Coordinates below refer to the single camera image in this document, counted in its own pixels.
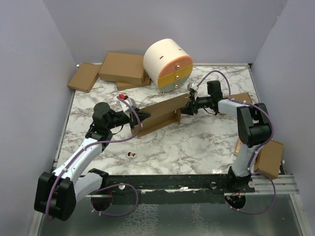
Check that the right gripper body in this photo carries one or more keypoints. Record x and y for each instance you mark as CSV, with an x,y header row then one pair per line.
x,y
197,103

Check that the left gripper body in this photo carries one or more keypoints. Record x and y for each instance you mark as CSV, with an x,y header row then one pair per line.
x,y
133,120

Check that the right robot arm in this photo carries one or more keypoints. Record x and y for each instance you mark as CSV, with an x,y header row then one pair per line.
x,y
254,128

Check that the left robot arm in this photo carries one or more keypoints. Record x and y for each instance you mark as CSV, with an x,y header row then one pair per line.
x,y
58,192

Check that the cardboard box under large box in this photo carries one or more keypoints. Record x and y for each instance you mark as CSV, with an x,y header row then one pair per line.
x,y
124,86

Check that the large folded cardboard box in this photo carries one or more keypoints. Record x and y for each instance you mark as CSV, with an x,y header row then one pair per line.
x,y
124,68

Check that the small folded cardboard box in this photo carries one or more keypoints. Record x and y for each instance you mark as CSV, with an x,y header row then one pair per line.
x,y
241,98

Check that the cardboard box under book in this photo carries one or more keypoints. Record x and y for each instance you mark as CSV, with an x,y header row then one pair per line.
x,y
269,158

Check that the small cartoon sticker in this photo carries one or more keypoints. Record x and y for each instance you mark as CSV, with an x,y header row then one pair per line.
x,y
131,154

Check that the round cream drawer cabinet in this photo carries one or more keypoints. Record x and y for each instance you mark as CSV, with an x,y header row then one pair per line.
x,y
167,64

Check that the orange paperback book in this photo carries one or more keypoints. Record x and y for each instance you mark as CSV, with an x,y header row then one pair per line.
x,y
237,148

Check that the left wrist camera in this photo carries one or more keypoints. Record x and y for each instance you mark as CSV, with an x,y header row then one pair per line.
x,y
127,104

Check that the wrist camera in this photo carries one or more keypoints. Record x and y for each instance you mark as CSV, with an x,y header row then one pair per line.
x,y
192,87
127,104

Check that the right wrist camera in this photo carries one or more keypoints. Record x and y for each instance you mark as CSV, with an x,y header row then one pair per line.
x,y
192,87

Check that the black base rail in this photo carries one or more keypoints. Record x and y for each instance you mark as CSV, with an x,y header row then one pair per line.
x,y
168,189

